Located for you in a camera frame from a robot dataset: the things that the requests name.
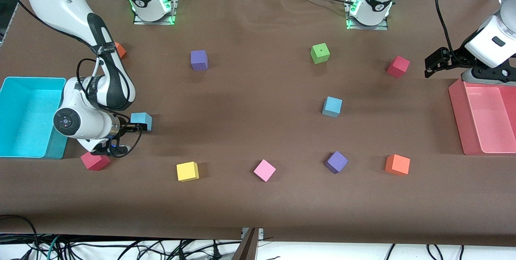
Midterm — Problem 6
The light blue foam block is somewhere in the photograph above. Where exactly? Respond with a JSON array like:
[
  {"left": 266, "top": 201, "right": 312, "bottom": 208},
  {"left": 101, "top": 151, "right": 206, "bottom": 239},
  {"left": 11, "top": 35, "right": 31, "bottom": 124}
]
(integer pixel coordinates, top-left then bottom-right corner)
[
  {"left": 322, "top": 96, "right": 343, "bottom": 118},
  {"left": 130, "top": 112, "right": 153, "bottom": 132}
]

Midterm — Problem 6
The red foam block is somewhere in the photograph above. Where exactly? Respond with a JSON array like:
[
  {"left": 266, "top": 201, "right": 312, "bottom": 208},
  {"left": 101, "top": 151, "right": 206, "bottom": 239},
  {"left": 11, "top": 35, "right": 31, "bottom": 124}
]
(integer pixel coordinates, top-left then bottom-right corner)
[
  {"left": 387, "top": 56, "right": 410, "bottom": 78},
  {"left": 80, "top": 151, "right": 110, "bottom": 171}
]

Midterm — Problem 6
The pink plastic bin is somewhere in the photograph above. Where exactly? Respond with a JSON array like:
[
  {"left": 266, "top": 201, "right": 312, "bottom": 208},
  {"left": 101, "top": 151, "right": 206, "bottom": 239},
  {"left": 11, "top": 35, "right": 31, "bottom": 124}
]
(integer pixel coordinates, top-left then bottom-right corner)
[{"left": 448, "top": 79, "right": 516, "bottom": 156}]

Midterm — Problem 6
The yellow foam block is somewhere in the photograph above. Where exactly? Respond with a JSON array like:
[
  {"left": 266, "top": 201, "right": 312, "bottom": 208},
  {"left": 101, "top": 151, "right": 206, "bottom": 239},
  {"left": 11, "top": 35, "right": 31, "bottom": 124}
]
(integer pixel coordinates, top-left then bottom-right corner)
[{"left": 176, "top": 161, "right": 200, "bottom": 182}]

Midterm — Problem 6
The purple foam block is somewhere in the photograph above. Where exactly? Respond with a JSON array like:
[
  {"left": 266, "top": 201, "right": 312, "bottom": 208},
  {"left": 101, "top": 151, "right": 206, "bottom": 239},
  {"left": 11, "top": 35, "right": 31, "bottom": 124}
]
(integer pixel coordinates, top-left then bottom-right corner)
[
  {"left": 190, "top": 50, "right": 208, "bottom": 71},
  {"left": 325, "top": 151, "right": 349, "bottom": 174}
]

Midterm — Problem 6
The cyan plastic bin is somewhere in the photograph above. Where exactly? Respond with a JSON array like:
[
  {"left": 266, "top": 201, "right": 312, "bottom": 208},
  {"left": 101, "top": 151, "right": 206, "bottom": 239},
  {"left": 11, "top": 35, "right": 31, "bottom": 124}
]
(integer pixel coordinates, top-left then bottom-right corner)
[{"left": 0, "top": 77, "right": 70, "bottom": 160}]

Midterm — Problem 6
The brown table cloth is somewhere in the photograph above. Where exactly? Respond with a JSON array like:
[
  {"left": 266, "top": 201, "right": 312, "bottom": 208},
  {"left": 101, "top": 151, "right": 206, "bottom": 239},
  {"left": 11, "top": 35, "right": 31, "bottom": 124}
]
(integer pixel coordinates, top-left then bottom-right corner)
[{"left": 0, "top": 0, "right": 516, "bottom": 247}]

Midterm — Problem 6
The green foam block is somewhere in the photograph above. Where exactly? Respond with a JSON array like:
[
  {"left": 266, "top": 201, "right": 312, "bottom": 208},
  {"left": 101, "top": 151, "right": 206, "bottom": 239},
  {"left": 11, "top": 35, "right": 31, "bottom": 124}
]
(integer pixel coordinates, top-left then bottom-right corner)
[{"left": 310, "top": 43, "right": 331, "bottom": 64}]

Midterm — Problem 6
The pink foam block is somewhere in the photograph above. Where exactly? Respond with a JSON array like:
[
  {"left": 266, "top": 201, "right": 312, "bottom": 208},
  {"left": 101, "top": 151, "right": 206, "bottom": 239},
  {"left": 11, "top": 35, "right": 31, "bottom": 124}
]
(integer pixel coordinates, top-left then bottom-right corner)
[{"left": 253, "top": 159, "right": 277, "bottom": 182}]

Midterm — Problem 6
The dark angled metal bar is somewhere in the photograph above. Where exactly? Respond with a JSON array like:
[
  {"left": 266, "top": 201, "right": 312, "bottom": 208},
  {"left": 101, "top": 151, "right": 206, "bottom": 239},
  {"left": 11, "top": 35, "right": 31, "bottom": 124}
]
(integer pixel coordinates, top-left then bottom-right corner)
[{"left": 232, "top": 229, "right": 258, "bottom": 260}]

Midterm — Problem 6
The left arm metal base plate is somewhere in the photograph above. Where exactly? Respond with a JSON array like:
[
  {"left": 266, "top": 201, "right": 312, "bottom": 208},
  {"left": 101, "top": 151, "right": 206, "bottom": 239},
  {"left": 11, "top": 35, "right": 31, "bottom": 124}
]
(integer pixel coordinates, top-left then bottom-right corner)
[{"left": 346, "top": 0, "right": 389, "bottom": 31}]

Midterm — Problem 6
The black looped floor cable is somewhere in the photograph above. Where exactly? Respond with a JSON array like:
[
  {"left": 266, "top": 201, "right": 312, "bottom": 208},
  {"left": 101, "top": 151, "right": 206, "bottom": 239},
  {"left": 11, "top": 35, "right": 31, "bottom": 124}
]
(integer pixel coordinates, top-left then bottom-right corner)
[{"left": 0, "top": 214, "right": 40, "bottom": 260}]

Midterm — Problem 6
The teal floor cable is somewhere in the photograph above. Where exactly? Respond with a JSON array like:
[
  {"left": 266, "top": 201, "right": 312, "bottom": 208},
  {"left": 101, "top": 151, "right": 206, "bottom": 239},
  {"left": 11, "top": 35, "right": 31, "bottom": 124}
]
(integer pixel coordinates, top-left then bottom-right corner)
[{"left": 45, "top": 235, "right": 62, "bottom": 260}]

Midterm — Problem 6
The silver metal bracket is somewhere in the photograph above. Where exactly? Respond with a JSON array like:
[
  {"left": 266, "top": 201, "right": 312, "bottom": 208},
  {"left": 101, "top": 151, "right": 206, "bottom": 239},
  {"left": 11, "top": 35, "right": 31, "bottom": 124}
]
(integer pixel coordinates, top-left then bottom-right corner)
[{"left": 241, "top": 228, "right": 264, "bottom": 241}]

